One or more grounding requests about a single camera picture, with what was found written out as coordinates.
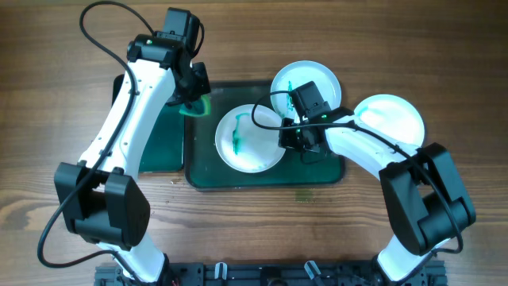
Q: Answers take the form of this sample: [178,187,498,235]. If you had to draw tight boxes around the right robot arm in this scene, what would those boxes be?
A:
[282,82,476,285]

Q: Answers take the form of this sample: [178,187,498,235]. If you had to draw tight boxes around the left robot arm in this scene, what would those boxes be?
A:
[54,8,210,285]

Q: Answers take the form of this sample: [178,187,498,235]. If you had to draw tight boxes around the small black water tray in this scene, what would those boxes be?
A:
[112,73,186,174]

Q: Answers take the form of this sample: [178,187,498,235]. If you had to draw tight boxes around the green yellow sponge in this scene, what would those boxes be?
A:
[179,95,211,118]

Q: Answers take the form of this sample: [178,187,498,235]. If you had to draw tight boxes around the white plate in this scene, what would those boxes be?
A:
[214,104,285,173]
[354,94,425,146]
[270,60,343,125]

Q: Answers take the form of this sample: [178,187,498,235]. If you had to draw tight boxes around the large dark serving tray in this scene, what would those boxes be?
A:
[183,81,344,190]

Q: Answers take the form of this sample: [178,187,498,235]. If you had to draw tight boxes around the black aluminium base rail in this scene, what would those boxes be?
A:
[94,260,448,286]

